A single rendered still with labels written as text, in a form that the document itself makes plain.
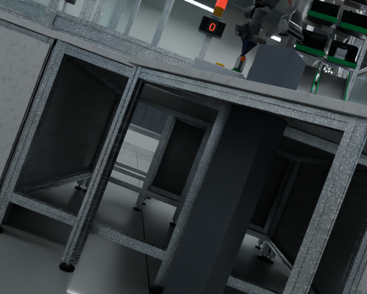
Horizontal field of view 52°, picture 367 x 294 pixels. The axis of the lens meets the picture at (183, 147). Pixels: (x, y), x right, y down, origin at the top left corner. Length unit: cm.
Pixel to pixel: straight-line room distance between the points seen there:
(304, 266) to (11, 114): 126
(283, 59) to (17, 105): 107
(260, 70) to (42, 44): 89
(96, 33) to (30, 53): 28
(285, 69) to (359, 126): 45
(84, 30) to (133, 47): 22
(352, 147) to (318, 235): 23
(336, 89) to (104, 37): 108
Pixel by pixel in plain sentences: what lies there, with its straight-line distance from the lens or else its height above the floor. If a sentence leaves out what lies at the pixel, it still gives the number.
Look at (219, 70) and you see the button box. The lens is 156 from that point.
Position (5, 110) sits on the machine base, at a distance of 173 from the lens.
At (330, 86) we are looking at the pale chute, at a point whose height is 111.
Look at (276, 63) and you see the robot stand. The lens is 141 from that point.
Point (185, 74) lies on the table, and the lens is 129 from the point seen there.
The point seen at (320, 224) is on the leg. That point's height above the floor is 54.
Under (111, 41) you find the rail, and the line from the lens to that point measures 169.
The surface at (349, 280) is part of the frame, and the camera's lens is 173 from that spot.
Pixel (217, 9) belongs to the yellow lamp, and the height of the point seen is 129.
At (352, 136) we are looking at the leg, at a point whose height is 78.
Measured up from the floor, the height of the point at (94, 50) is 84.
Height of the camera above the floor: 61
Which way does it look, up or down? 1 degrees down
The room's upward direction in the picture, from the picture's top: 21 degrees clockwise
